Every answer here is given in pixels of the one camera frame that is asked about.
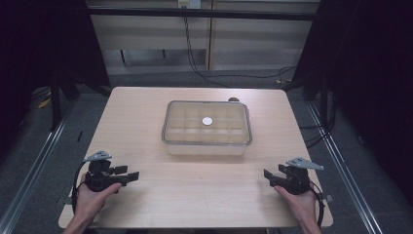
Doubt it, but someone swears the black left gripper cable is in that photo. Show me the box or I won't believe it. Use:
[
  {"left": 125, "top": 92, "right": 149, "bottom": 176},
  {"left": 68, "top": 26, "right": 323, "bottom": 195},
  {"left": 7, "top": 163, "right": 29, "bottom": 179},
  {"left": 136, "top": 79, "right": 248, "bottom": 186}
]
[{"left": 71, "top": 161, "right": 90, "bottom": 215}]

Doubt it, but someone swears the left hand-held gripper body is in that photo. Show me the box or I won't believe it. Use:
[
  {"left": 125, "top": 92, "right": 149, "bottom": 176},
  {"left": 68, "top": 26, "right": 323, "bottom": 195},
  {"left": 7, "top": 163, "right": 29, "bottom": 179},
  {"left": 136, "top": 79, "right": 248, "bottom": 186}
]
[{"left": 83, "top": 149, "right": 124, "bottom": 193}]

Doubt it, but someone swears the black horizontal bar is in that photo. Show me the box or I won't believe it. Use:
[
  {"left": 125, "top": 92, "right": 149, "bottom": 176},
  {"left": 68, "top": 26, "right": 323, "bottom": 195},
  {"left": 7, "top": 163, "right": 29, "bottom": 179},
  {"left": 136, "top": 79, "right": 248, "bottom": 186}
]
[{"left": 87, "top": 7, "right": 319, "bottom": 22}]

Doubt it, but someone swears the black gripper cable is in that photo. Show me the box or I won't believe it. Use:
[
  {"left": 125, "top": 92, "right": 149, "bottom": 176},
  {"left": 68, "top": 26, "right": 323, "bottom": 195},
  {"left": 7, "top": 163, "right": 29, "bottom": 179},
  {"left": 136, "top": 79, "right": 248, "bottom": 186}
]
[
  {"left": 71, "top": 161, "right": 90, "bottom": 215},
  {"left": 308, "top": 179, "right": 326, "bottom": 229}
]

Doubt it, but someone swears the white wall socket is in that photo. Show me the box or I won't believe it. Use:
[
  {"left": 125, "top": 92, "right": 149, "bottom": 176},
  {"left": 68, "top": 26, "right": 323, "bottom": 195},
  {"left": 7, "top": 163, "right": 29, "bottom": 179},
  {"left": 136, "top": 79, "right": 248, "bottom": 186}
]
[{"left": 176, "top": 0, "right": 203, "bottom": 10}]

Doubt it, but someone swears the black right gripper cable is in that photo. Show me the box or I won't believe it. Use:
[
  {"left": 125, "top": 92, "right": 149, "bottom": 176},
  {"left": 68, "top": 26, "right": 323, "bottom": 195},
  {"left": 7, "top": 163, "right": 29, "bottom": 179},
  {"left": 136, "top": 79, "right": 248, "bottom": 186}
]
[{"left": 308, "top": 179, "right": 326, "bottom": 229}]

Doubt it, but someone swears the person's right hand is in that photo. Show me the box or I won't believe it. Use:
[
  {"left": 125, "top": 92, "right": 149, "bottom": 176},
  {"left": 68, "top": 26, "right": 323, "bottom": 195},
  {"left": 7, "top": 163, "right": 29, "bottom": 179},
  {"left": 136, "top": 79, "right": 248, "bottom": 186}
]
[{"left": 273, "top": 184, "right": 319, "bottom": 226}]

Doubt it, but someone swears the black hanging power cable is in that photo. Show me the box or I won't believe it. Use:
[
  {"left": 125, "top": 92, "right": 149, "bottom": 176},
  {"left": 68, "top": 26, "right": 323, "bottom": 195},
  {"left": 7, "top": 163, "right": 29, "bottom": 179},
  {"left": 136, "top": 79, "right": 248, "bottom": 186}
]
[{"left": 182, "top": 8, "right": 233, "bottom": 89}]

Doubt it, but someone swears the clear plastic lidded box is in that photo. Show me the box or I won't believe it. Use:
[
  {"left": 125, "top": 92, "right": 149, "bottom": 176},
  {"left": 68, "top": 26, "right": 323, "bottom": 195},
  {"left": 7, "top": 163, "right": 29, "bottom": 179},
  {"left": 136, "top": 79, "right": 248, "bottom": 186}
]
[{"left": 161, "top": 99, "right": 254, "bottom": 156}]

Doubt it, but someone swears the black metal stand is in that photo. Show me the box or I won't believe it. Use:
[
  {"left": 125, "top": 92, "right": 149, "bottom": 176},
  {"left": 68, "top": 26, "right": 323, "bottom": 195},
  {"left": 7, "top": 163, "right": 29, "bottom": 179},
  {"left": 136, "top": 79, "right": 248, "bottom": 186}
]
[{"left": 49, "top": 72, "right": 63, "bottom": 132}]

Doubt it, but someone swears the yellow floor object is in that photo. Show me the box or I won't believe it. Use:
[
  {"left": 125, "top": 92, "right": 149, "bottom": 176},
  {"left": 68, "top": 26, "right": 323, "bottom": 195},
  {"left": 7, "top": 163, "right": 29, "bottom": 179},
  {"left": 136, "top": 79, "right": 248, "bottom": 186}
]
[{"left": 36, "top": 97, "right": 53, "bottom": 110}]

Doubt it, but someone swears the person's left hand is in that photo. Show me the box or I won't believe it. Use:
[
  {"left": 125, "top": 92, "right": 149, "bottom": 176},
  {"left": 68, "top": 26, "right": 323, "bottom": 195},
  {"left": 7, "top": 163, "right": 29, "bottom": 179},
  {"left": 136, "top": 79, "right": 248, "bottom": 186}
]
[{"left": 73, "top": 172, "right": 123, "bottom": 226}]

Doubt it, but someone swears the aluminium floor rail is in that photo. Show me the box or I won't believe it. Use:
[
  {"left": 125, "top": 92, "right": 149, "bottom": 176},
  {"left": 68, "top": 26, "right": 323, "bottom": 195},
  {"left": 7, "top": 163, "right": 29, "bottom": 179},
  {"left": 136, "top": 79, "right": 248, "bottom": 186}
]
[
  {"left": 0, "top": 103, "right": 78, "bottom": 234},
  {"left": 306, "top": 100, "right": 386, "bottom": 234}
]

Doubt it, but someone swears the beige panelled cabinet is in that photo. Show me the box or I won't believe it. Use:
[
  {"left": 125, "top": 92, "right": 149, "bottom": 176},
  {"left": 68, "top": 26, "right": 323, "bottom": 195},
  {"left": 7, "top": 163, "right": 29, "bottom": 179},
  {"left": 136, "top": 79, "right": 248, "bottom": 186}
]
[{"left": 85, "top": 0, "right": 321, "bottom": 76}]

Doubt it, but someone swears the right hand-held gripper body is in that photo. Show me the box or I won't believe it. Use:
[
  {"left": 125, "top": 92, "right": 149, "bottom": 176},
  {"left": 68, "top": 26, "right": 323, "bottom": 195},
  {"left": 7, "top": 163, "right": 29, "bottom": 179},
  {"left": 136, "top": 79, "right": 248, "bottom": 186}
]
[{"left": 273, "top": 157, "right": 325, "bottom": 196}]

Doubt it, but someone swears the bundle of black floor cables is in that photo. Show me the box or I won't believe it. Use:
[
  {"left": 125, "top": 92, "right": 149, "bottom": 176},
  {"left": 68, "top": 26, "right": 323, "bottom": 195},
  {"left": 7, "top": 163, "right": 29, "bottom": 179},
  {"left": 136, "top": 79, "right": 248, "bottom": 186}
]
[{"left": 299, "top": 89, "right": 339, "bottom": 150}]

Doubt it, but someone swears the black curtain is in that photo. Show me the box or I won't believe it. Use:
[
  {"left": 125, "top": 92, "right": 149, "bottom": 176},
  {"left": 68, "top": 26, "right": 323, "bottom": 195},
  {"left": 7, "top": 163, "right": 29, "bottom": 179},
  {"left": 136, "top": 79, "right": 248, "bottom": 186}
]
[
  {"left": 0, "top": 0, "right": 112, "bottom": 164},
  {"left": 281, "top": 0, "right": 413, "bottom": 208}
]

